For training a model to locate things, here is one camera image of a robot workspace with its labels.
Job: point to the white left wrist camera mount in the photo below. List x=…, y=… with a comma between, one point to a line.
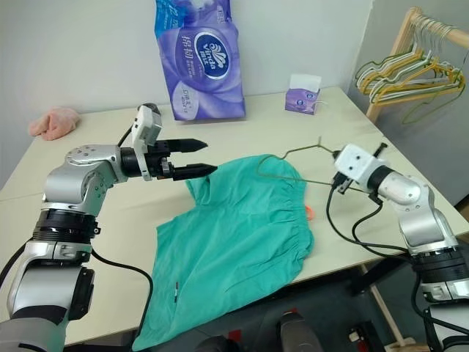
x=146, y=122

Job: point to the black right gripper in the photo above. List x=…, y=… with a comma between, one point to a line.
x=341, y=184

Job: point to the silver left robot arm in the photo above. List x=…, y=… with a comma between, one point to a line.
x=69, y=183

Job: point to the green shorts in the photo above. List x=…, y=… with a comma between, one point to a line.
x=227, y=234

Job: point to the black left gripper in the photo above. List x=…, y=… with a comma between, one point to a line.
x=160, y=161

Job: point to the black table crossbar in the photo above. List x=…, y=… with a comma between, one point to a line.
x=381, y=275

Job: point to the small purple tissue box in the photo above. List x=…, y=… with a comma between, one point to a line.
x=302, y=97

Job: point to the small white box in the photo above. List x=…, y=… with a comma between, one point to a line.
x=354, y=336

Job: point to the dark rounded shape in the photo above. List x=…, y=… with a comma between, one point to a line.
x=293, y=330
x=214, y=344

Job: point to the pink crumpled cloth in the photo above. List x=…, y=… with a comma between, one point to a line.
x=55, y=122

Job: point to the wooden table leg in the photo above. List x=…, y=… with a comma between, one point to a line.
x=383, y=304

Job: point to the wooden clothes rack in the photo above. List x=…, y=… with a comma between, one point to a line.
x=401, y=33

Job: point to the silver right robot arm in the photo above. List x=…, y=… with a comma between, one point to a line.
x=414, y=216

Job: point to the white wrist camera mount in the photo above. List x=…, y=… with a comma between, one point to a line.
x=357, y=165
x=146, y=122

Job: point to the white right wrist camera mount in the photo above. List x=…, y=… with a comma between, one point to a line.
x=357, y=165

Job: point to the purple Vinda tissue multipack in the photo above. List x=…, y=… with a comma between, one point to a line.
x=205, y=66

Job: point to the small orange object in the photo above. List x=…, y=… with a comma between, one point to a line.
x=310, y=213

